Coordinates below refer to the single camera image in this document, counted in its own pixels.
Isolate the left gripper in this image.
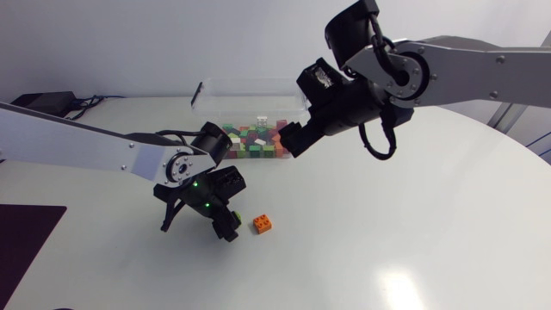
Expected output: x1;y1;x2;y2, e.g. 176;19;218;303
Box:
178;174;240;244

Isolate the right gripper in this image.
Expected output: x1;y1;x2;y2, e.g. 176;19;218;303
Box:
279;95;350;159

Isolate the pile of toy bricks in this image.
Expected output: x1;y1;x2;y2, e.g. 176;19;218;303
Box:
220;118;291;159

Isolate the clear plastic container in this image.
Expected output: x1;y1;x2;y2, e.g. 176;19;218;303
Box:
190;77;312;160

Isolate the orange toy brick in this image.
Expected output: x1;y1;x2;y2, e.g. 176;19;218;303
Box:
252;214;274;235

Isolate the dark mat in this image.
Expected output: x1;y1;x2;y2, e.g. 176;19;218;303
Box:
0;203;68;299

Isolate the black power brick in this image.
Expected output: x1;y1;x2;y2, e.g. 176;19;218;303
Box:
9;90;78;118

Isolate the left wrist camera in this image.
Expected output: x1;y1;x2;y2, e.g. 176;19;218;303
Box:
214;165;248;200

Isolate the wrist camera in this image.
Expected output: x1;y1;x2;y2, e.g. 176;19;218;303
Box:
214;165;248;200
295;57;347;109

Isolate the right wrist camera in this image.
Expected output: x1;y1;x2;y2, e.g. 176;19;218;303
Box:
295;57;347;109

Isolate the blue cable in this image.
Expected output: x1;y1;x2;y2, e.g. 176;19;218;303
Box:
64;94;127;121

